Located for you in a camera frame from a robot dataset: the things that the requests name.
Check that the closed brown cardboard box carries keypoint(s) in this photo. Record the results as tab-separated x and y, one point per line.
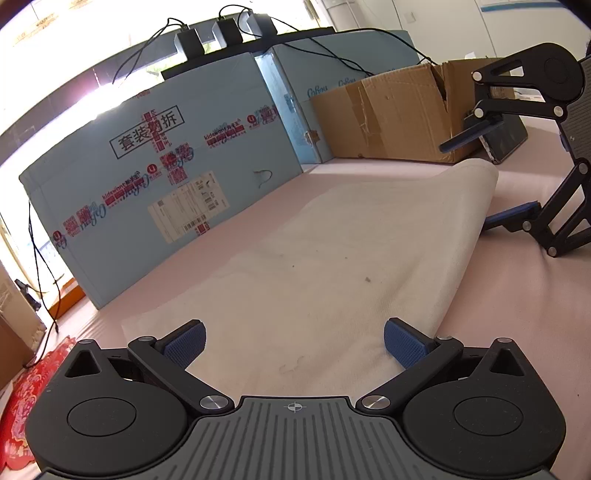
14	332

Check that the dark smartphone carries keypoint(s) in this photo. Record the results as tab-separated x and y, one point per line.
508	138

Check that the black power adapter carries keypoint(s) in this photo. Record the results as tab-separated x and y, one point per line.
231	31
190	42
262	25

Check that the plain blue cardboard box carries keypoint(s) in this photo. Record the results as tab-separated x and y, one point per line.
323	69

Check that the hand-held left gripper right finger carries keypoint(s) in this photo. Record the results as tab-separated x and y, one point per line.
406	344

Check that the orange object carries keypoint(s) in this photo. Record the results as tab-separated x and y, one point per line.
69	296

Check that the large blue labelled cardboard box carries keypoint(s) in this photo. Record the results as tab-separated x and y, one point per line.
115	198

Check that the open brown cardboard box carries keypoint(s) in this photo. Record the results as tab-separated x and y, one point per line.
378	120

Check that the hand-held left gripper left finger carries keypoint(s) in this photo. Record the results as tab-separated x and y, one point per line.
187	345

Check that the white cloth towel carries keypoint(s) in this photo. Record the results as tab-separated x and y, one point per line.
323	254

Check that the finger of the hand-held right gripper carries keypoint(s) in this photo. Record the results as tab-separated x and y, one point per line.
466	137
510	216

